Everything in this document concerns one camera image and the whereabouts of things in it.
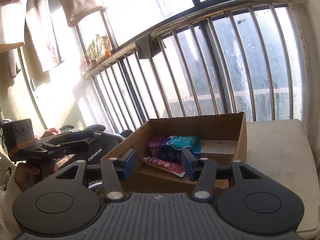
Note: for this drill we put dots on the orange bottle on sill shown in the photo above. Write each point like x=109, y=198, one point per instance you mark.
x=107, y=46

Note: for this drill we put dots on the hanging pink beige clothes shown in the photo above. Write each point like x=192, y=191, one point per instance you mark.
x=16, y=15

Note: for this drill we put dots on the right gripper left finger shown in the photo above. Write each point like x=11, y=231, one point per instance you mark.
x=72, y=181

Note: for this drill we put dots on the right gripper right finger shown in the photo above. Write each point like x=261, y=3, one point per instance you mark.
x=206, y=171

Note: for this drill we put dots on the blue teal wipes pack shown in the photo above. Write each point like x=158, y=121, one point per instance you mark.
x=173, y=146

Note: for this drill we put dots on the grey cloth on railing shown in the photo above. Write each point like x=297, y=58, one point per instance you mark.
x=147, y=47

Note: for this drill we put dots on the red white toothpaste tube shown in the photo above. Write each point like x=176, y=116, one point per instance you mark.
x=167, y=166

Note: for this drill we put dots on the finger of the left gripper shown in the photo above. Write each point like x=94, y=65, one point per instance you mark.
x=69, y=137

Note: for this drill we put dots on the potted green plant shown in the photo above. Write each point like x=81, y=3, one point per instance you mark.
x=94, y=50

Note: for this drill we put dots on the black camera box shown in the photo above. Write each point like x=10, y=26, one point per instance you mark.
x=16, y=133

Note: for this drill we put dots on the left hand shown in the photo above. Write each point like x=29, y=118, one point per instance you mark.
x=23, y=173

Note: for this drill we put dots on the purple air freshener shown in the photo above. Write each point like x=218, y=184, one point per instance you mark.
x=155, y=145

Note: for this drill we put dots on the black wheelchair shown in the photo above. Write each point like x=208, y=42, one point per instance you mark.
x=100, y=145

